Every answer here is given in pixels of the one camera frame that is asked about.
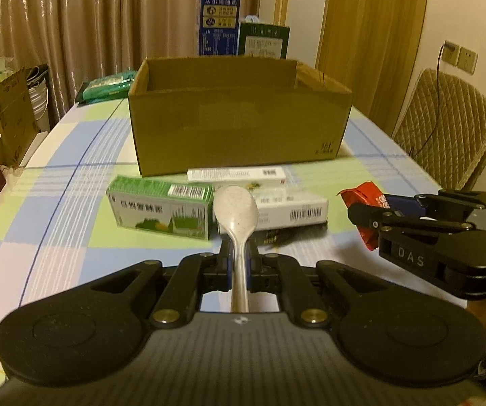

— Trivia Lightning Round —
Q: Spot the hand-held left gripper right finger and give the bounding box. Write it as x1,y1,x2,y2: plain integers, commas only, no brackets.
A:
245,237,390,329

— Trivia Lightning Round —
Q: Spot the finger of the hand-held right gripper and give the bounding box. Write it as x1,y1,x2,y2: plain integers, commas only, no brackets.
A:
388,189,486,221
348,204,477,233

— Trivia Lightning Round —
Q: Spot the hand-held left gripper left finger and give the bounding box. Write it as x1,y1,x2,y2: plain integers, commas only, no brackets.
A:
91,237,232,331

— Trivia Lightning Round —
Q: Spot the red snack packet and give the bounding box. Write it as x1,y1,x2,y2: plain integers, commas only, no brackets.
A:
338,181,390,251

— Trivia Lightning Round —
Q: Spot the small dark packet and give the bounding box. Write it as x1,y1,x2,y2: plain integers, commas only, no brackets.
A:
263,229,288,245

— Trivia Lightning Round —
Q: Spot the white speckled spoon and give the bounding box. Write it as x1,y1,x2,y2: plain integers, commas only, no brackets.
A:
212,184,260,312

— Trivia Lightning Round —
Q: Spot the wide white medicine box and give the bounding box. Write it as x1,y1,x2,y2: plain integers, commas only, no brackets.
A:
212,185,329,232

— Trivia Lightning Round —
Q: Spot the slim white medicine box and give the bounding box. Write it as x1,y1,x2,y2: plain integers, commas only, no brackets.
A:
186,166,288,186

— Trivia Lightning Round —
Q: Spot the green medicine box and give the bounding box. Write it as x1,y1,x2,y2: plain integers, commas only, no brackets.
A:
106,174,214,241

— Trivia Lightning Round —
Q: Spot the large cardboard box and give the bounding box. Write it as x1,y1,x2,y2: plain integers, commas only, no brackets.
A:
127,57,353,177

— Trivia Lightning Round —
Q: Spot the desktop with checked cloth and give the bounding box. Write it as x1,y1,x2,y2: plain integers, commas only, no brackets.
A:
0,93,474,395

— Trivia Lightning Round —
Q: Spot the golden curtain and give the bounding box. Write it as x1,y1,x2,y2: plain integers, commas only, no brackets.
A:
314,0,432,137

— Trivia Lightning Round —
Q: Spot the green milk carton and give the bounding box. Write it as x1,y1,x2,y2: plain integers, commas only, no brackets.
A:
237,20,291,59

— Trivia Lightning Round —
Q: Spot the green tea packet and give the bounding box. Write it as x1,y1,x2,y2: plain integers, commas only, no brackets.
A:
74,69,137,106

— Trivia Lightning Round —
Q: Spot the tall blue milk carton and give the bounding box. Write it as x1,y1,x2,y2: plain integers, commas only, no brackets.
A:
197,0,242,57

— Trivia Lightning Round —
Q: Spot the white bucket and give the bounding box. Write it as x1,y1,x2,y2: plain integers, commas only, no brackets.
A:
26,65,52,133

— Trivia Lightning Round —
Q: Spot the tall brown cardboard carton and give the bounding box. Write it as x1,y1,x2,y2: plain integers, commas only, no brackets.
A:
0,67,40,168

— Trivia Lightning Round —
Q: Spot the beige shiny curtain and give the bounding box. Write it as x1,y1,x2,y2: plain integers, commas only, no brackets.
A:
0,0,265,111

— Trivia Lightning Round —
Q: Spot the black charger cable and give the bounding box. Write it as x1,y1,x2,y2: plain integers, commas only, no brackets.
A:
409,44,447,158

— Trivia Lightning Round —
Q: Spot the wall socket with plug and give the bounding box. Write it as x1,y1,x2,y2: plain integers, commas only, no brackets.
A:
442,40,459,67

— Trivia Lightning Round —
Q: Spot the wooden wall strip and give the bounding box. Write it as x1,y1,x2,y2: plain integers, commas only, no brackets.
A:
273,0,291,27

